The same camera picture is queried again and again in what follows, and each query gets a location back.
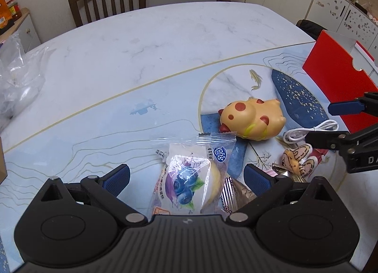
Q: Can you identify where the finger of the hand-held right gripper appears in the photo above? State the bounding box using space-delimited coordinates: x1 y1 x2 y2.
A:
304 124 378 173
328 92 378 117

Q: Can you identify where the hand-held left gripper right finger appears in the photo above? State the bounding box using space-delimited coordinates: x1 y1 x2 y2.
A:
226 164 335 228

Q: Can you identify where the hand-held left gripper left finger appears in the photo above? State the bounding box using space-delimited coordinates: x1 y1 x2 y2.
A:
40 164 148 228

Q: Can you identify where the cartoon foil snack packet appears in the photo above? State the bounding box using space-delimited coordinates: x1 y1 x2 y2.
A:
272 143 324 177

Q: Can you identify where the red box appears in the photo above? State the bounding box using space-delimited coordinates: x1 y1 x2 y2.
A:
302 29 378 133

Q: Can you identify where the blueberry bread packet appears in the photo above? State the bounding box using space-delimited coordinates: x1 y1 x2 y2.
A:
149 132 237 217

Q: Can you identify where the striped foil snack packet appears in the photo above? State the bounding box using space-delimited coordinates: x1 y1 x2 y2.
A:
220 176 257 213

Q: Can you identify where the yellow spotted squishy toy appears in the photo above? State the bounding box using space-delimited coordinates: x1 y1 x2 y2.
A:
219 98 286 140

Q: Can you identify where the black chair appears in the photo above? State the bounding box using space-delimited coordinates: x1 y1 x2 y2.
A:
296 19 329 41

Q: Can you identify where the stickered white cabinet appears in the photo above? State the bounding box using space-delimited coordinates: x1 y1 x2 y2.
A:
307 0 378 52

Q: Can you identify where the cardboard box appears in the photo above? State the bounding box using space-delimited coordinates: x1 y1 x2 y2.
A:
0 137 8 185

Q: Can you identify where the clear plastic bag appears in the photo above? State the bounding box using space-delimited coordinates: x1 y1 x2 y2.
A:
0 32 49 132

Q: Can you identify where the small wooden side cabinet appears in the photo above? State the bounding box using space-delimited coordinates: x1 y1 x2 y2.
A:
0 7 42 53

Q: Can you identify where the red capped bottle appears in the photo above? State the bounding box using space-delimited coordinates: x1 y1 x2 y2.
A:
7 0 22 20

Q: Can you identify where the orange packet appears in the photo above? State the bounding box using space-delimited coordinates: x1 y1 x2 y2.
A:
0 0 14 30

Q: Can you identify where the white cable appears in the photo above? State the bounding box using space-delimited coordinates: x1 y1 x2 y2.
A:
283 120 339 145

